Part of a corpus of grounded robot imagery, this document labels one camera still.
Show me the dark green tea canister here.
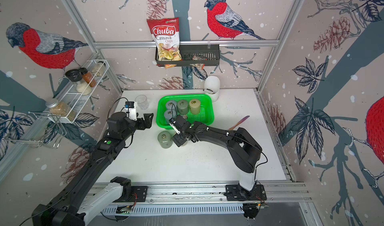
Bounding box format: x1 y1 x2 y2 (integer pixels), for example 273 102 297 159
158 131 173 149

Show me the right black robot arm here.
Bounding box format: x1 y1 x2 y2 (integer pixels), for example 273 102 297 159
169 116 267 202

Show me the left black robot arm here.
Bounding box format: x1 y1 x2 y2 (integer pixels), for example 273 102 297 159
32 112 154 226

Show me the grey green tea canister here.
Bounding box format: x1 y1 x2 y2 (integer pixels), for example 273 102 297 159
177 100 189 116

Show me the green plastic basket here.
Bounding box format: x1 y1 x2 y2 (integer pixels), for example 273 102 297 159
156 94 215 130

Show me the beige tea canister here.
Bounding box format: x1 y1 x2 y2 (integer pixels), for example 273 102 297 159
189 99 201 115

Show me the snack packet in basket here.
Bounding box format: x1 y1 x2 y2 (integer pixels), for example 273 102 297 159
191 55 207 69

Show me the clear drinking glass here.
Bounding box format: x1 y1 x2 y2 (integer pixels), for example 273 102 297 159
135 95 149 110

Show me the wooden spatula purple tip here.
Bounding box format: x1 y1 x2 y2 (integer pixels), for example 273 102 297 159
229 116 250 131

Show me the white cylindrical device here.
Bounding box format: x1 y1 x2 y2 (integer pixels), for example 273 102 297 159
204 76 221 102

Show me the orange spice bottle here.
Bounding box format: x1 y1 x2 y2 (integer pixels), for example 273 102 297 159
79 67 97 88

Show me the pale spice jar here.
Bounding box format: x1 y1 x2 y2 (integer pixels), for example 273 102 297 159
91 61 106 77

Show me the silver lid grain jar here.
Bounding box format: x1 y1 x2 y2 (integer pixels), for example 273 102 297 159
46 99 77 121

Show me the black lid spice jar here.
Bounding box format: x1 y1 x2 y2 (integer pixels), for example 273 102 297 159
65 69 92 95

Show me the Chuba cassava chips bag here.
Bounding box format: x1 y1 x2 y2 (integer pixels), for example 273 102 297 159
147 17 182 65

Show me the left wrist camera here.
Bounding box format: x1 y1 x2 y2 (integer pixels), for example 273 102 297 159
125 101 138 121

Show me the white wire spice rack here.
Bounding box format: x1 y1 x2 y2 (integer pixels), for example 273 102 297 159
49 59 110 123

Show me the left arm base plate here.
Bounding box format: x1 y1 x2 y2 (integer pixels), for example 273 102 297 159
116 186 148 203

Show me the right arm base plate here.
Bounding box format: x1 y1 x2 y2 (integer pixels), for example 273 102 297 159
224 184 267 202

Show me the black wall basket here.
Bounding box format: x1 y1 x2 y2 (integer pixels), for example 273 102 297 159
155 44 220 67

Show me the small wire wall holder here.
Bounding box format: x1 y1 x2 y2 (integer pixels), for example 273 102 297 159
1 112 68 150

